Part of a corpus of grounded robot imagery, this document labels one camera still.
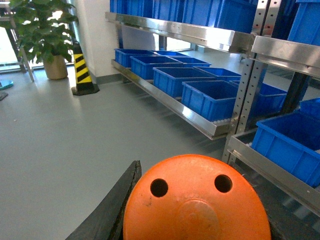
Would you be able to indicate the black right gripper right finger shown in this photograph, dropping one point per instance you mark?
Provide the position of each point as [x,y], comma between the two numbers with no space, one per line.
[283,223]

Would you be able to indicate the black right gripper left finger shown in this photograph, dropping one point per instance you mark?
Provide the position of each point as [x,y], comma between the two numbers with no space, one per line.
[107,220]

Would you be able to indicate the orange cylindrical cap 4680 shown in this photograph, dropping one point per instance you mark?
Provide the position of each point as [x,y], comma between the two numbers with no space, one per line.
[194,197]

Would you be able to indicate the yellow black striped cone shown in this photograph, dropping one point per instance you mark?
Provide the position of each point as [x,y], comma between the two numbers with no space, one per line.
[83,81]

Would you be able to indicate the potted green plant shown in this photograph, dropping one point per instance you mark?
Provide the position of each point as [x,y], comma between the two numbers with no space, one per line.
[44,33]

